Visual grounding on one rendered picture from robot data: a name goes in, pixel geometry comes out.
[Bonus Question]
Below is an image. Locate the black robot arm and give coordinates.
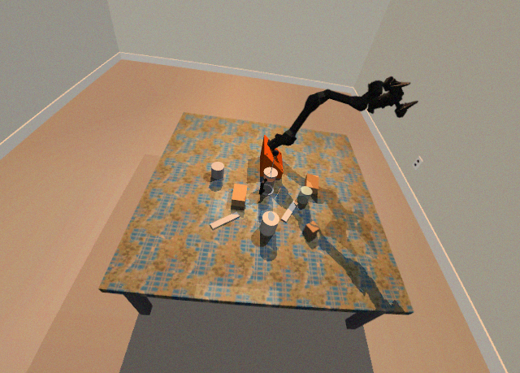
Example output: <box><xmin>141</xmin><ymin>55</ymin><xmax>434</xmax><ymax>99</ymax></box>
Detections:
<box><xmin>267</xmin><ymin>80</ymin><xmax>383</xmax><ymax>151</ymax></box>

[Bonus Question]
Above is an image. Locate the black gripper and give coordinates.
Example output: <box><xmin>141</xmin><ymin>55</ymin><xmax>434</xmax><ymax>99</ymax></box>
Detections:
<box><xmin>377</xmin><ymin>76</ymin><xmax>418</xmax><ymax>118</ymax></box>

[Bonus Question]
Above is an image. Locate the grey cylinder with peach top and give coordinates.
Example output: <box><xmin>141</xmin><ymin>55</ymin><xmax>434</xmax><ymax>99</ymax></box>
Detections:
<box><xmin>260</xmin><ymin>211</ymin><xmax>280</xmax><ymax>236</ymax></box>

